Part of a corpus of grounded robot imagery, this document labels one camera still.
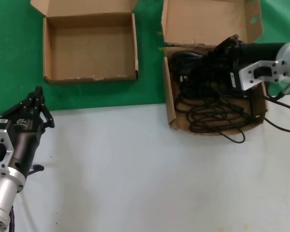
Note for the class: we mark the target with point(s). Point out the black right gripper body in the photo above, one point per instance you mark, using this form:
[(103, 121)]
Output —
[(258, 52)]

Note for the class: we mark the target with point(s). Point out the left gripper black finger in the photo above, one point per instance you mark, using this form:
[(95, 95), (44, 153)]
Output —
[(24, 104), (47, 118)]

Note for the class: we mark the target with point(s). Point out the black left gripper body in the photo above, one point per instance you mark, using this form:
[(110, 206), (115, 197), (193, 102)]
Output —
[(24, 140)]

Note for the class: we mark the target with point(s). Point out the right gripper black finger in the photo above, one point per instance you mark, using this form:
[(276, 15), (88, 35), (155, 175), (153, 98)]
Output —
[(220, 66), (226, 44)]

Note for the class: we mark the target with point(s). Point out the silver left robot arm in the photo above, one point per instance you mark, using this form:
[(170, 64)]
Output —
[(2, 193)]

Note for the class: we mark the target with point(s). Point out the large torn cardboard box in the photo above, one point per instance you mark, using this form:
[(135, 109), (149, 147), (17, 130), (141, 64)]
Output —
[(203, 21)]

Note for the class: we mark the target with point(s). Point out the smaller square cardboard box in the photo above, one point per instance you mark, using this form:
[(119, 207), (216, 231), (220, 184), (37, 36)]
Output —
[(87, 48)]

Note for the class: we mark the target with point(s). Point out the black angled plug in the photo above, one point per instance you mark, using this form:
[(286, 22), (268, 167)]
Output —
[(36, 168)]

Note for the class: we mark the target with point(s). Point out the green table cloth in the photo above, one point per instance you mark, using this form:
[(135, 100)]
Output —
[(14, 48)]

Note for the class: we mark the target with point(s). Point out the silver left wrist bracket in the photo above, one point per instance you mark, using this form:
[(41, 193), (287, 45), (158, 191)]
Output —
[(0, 137)]

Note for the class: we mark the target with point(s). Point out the silver wrist bracket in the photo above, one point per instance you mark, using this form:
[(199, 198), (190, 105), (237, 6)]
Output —
[(246, 77), (0, 137)]

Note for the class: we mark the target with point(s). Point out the silver right wrist bracket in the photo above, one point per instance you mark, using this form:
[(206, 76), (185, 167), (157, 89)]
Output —
[(246, 77)]

